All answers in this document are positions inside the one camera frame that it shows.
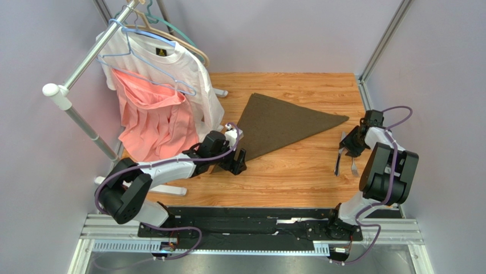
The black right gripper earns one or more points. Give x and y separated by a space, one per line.
350 144

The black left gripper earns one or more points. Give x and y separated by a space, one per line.
236 167

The silver fork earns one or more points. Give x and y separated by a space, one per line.
354 168

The silver table knife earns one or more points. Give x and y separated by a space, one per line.
338 159

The olive brown cloth napkin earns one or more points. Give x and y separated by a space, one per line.
269 124

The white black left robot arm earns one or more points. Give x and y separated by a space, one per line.
123 193

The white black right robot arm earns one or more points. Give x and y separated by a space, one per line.
386 179

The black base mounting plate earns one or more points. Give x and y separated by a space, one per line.
243 229

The pink pleated skirt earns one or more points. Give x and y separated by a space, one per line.
158 121

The white t-shirt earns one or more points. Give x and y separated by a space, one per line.
207 110

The wooden clothes hanger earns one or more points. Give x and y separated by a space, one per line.
162 42

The teal clothes hanger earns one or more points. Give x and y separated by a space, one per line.
173 33

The white clothes rack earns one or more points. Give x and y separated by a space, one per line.
58 93

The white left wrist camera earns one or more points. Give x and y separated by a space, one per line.
233 135

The aluminium frame rail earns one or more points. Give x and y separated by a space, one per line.
131 223

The blue wire hanger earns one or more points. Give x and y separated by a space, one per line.
179 86

